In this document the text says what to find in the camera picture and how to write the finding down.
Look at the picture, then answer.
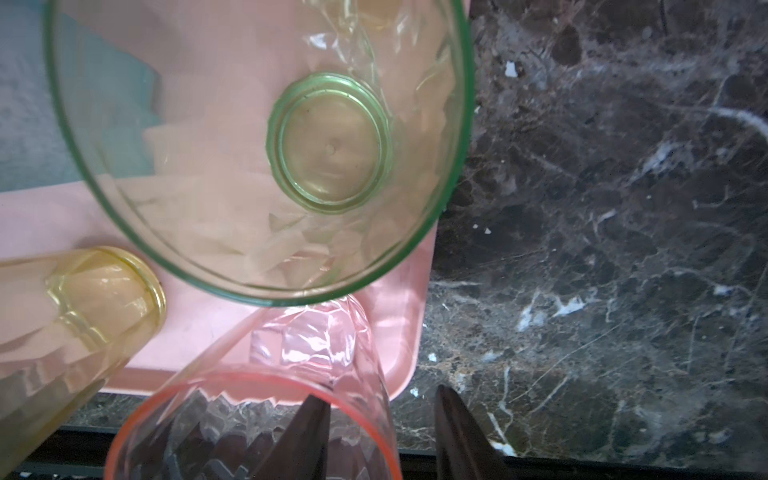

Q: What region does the pink clear tumbler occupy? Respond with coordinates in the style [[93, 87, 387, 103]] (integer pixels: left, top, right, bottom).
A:
[[104, 296, 402, 479]]

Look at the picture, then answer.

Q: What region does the teal frosted tumbler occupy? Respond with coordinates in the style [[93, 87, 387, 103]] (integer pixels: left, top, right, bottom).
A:
[[1, 1, 173, 191]]

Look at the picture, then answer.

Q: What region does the tall yellow tumbler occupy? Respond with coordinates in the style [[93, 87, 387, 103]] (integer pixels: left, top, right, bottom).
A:
[[1, 246, 167, 476]]

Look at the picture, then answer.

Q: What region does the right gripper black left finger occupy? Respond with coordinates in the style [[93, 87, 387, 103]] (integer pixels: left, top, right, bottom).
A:
[[251, 395, 331, 479]]

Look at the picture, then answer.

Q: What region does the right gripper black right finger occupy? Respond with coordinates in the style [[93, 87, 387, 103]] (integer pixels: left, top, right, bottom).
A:
[[434, 385, 510, 479]]

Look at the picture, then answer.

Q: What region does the short green tumbler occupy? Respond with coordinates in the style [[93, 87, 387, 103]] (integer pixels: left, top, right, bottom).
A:
[[43, 1, 475, 307]]

